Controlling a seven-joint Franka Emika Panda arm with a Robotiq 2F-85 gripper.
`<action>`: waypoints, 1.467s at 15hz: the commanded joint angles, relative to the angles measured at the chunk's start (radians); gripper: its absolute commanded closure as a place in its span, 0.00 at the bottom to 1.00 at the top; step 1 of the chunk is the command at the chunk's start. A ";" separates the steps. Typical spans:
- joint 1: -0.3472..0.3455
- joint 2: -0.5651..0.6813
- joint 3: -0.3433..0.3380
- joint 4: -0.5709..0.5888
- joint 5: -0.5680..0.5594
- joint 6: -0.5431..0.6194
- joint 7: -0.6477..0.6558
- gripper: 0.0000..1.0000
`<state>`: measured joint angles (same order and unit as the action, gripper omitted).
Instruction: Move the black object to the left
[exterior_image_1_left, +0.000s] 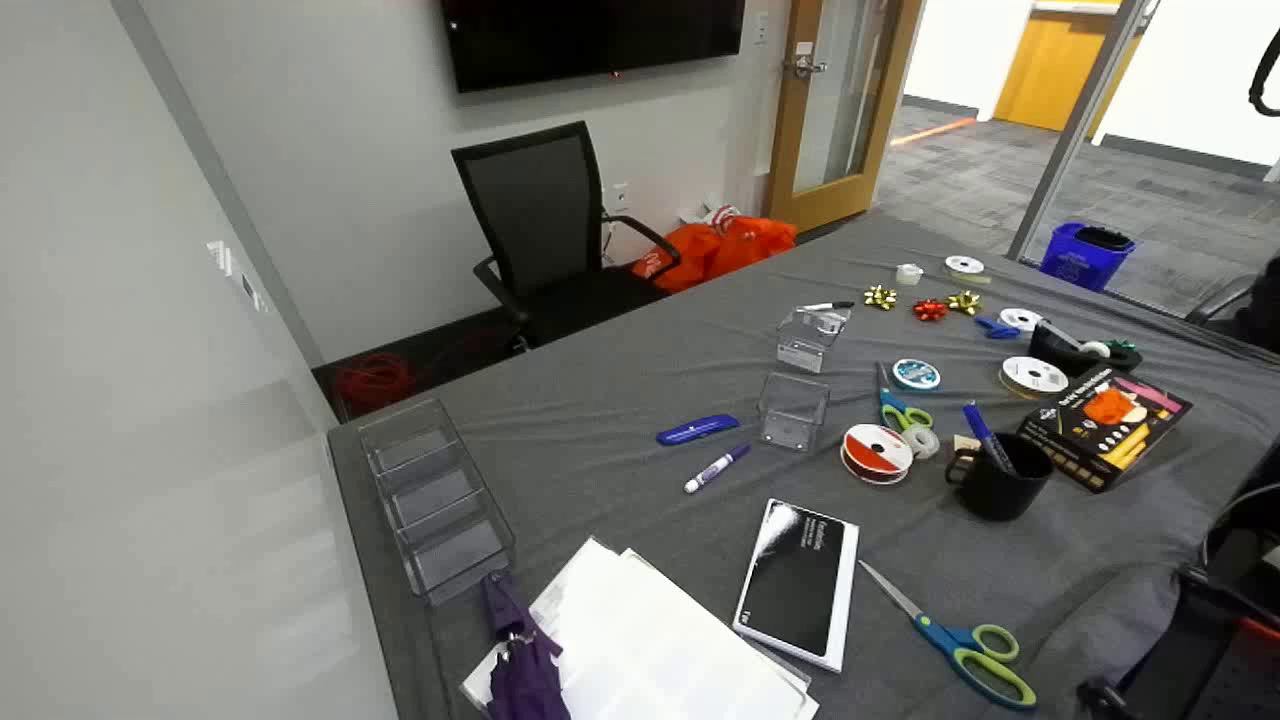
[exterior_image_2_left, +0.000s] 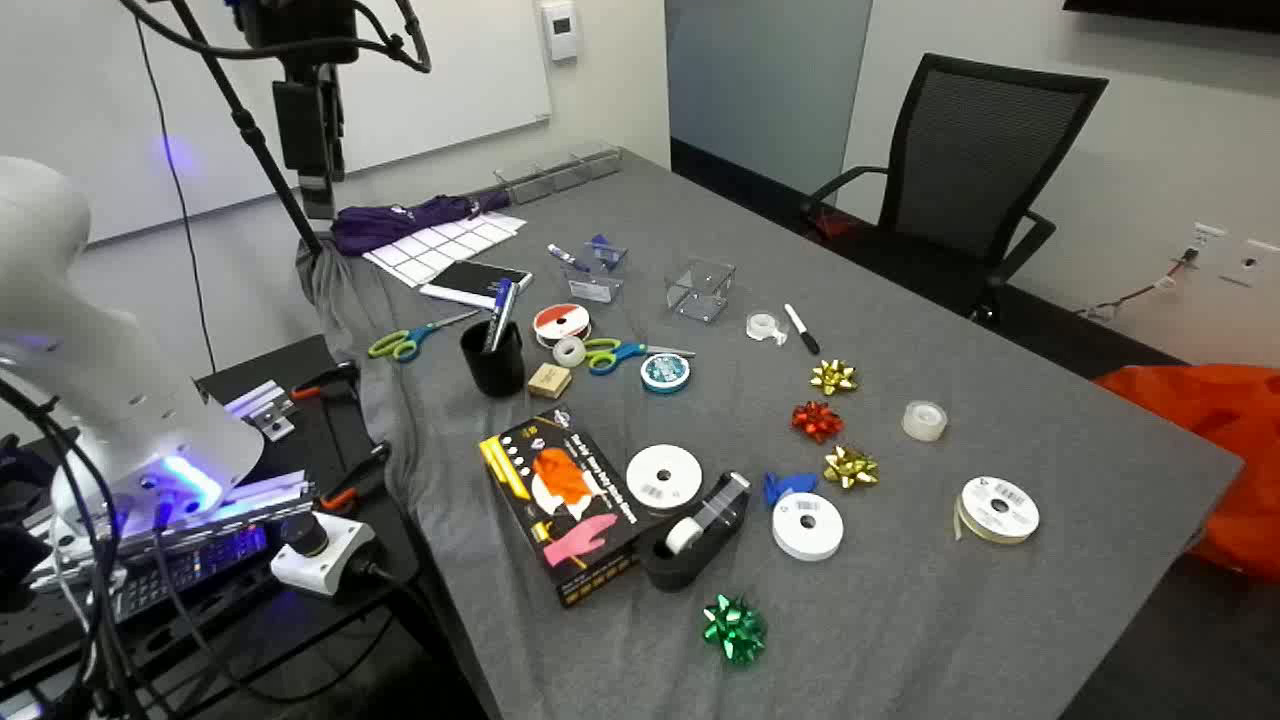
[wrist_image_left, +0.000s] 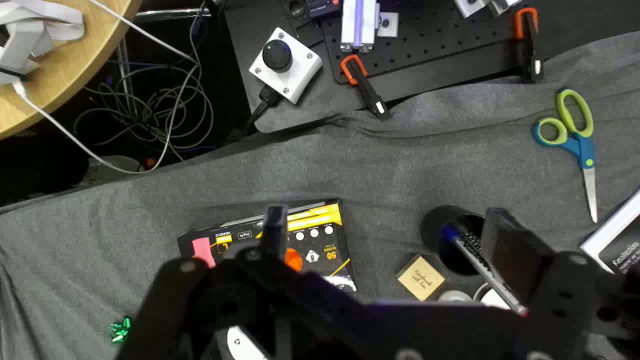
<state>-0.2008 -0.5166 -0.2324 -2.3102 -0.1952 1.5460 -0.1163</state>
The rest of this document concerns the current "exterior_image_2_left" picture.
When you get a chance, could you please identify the black marker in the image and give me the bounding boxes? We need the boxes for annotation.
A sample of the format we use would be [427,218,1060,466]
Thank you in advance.
[783,302,822,357]

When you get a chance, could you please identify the aluminium rail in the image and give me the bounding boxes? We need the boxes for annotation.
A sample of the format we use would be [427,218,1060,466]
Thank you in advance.
[215,468,317,523]

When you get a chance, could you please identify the white wall socket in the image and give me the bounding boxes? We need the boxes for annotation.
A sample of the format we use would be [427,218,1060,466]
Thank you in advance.
[1189,221,1230,267]
[1244,237,1280,290]

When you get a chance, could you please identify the black and orange clamp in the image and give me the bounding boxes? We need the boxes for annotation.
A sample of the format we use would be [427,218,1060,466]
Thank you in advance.
[289,361,362,402]
[317,439,394,514]

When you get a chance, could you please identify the red and white ribbon spool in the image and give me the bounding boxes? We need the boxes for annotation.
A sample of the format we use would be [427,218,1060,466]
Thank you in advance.
[531,303,593,349]

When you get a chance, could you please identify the grey cable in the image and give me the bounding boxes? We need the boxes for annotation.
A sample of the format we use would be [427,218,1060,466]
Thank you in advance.
[1074,249,1200,322]

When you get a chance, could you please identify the black office chair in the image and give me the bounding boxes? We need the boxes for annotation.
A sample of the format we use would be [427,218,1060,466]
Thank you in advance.
[799,52,1110,327]

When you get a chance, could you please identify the aluminium bracket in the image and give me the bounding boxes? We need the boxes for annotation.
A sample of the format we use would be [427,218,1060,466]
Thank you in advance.
[224,379,297,444]

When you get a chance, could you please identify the blue pen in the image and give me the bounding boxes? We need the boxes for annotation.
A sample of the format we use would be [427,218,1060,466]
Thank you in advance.
[483,278,522,354]

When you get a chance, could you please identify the orange bag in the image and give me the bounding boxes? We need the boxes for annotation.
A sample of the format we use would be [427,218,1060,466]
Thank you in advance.
[1091,362,1280,585]

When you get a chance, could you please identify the black wall screen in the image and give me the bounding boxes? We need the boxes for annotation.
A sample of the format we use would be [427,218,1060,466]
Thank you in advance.
[1061,0,1280,35]

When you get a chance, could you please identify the green gift bow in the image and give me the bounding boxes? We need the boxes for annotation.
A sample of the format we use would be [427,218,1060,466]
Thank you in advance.
[701,593,769,667]

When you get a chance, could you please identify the row of clear plastic boxes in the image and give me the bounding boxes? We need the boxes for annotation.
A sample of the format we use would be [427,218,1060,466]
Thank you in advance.
[494,142,624,205]

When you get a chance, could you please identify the red gift bow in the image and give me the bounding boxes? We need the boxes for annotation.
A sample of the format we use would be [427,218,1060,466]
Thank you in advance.
[789,399,845,445]

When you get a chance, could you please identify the blue gift bow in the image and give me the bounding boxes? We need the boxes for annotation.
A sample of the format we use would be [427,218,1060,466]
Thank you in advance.
[762,469,819,509]

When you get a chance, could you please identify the black notebook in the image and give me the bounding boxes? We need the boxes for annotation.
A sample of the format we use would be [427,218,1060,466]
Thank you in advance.
[419,259,534,310]

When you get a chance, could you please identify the purple umbrella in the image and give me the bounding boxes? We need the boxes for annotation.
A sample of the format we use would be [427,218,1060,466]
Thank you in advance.
[330,192,512,257]

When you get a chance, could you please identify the teal ribbon spool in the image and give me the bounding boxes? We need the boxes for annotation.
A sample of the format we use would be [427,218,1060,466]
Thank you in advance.
[639,352,693,395]

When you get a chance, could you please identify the grey table cloth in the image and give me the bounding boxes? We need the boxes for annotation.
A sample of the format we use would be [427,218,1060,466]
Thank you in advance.
[295,150,1246,720]

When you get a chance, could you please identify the white wall thermostat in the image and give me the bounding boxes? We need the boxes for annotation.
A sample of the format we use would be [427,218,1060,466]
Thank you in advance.
[539,0,582,64]

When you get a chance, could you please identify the white emergency stop button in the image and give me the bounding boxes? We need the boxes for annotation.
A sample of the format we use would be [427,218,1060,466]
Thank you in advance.
[269,509,377,599]

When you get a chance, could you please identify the whiteboard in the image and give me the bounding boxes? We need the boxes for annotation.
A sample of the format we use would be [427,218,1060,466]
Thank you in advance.
[0,0,554,247]

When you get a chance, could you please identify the blue and green scissors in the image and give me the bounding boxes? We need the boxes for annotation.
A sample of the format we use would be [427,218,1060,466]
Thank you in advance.
[583,338,698,378]

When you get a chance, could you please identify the black box of gloves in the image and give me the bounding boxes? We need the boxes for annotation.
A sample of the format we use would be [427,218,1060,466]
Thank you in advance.
[477,403,662,610]

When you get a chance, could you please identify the black tape dispenser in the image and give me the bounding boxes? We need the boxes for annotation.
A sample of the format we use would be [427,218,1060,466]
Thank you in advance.
[636,471,753,594]

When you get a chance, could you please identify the white sheet of labels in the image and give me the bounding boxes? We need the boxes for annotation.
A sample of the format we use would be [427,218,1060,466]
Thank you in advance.
[362,211,529,289]

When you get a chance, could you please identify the black cable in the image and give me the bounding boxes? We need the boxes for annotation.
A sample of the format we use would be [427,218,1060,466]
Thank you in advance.
[133,14,218,373]
[348,558,453,646]

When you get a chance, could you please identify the cream ribbon spool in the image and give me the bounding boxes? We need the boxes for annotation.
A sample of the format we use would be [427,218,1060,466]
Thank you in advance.
[952,475,1042,547]

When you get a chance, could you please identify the green handled scissors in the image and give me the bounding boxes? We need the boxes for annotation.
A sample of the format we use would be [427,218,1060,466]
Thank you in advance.
[367,308,484,363]

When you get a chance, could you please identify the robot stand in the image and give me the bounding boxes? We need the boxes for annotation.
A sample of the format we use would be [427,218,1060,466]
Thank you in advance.
[0,335,456,720]

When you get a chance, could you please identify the clear plastic cube box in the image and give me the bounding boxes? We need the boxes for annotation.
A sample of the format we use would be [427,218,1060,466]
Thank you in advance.
[664,257,738,324]

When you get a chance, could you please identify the black cup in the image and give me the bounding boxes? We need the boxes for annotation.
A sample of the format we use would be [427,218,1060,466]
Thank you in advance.
[459,320,528,399]

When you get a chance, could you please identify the gold gift bow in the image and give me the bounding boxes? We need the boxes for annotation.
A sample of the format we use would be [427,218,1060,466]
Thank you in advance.
[809,358,860,397]
[822,444,882,491]

